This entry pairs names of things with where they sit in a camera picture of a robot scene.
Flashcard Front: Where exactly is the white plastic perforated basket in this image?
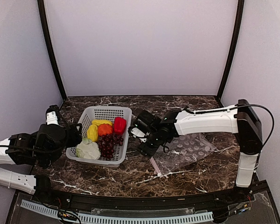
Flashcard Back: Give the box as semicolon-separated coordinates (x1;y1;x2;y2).
66;106;132;168

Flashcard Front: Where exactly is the clear zip top bag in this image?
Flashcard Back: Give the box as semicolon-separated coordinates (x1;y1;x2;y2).
150;133;217;177

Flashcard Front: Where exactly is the dark red grape bunch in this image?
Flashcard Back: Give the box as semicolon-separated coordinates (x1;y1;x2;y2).
98;133;124;160

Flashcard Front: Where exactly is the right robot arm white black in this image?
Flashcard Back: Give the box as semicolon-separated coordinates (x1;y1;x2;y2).
128;99;272;203

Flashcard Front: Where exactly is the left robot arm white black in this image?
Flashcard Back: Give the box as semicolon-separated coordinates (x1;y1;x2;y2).
0;124;82;203

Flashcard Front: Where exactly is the white green cauliflower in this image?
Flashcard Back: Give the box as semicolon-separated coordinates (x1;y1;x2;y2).
76;138;101;160

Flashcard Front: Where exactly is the yellow bell pepper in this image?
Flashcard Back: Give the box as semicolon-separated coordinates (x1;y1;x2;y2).
87;124;98;142

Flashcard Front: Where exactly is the orange bell pepper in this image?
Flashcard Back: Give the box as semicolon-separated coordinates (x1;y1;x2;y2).
98;124;113;136

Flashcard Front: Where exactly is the red bell pepper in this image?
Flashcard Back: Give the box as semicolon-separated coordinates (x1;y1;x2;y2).
113;117;126;135

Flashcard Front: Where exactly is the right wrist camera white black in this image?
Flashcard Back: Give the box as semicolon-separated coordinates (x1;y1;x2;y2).
128;126;150;142

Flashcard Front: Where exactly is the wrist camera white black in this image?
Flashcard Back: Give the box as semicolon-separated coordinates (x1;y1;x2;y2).
46;105;60;126
128;126;150;142

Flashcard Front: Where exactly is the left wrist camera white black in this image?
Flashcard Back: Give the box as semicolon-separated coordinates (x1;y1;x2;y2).
46;105;60;126

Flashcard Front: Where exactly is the white slotted cable duct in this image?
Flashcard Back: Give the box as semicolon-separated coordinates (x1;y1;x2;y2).
21;200;214;224

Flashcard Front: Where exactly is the black curved front rail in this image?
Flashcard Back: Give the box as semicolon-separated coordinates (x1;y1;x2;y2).
32;189;254;211

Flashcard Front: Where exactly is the left black frame post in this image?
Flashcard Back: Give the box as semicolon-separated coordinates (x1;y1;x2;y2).
37;0;67;102

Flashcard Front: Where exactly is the black frame post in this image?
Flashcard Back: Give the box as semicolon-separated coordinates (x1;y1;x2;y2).
216;0;245;103
37;0;67;102

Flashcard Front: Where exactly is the right black frame post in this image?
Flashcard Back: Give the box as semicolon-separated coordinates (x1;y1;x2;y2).
216;0;245;103

